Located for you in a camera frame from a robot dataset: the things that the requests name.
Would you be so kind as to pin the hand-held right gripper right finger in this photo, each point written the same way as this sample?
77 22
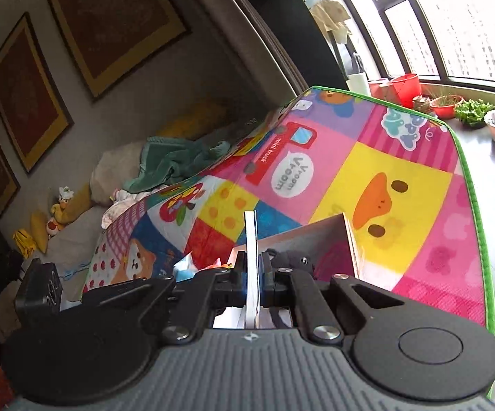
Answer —
267 282

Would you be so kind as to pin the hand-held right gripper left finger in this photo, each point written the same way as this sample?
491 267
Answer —
230 282

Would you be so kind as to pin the small orange toy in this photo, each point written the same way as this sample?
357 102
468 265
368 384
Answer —
222 264

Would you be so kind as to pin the white package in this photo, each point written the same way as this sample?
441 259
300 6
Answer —
251 257

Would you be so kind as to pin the black plush toy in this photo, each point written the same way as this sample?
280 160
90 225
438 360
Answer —
294 261

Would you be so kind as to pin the blue packet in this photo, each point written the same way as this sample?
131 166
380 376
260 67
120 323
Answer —
185 267

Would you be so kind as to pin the white cardboard box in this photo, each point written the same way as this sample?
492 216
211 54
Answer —
316 235

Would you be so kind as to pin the yellow striped toy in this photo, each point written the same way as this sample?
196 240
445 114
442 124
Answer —
23 244

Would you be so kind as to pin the yellow cushion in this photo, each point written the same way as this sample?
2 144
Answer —
40 231

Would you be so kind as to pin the red mushroom plush toy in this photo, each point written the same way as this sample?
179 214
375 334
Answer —
53 227

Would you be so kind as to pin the small duck plush toy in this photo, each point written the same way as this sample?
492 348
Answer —
65 196

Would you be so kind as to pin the pink white cloth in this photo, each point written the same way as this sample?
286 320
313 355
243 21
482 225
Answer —
123 207

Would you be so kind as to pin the green towel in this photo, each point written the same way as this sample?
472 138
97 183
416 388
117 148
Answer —
174 162

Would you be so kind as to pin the cream pillow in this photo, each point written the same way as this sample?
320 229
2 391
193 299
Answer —
110 171

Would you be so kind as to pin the yellow pillow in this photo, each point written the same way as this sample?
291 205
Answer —
192 122

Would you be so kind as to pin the colourful printed play mat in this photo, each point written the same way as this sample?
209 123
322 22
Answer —
401 180

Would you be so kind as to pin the white bottle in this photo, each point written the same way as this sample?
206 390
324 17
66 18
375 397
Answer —
358 83

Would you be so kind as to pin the pink cup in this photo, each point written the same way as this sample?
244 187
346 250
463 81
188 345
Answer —
379 89

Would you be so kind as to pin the red bucket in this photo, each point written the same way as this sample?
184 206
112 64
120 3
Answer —
406 90

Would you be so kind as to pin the red flower pot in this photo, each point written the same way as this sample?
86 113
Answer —
446 109

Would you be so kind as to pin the dark curtain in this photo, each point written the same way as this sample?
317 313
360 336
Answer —
290 21

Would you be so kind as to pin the leafy green potted plant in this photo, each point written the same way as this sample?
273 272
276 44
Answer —
474 113

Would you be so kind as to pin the hanging cream cloth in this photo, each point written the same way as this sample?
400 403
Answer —
331 19

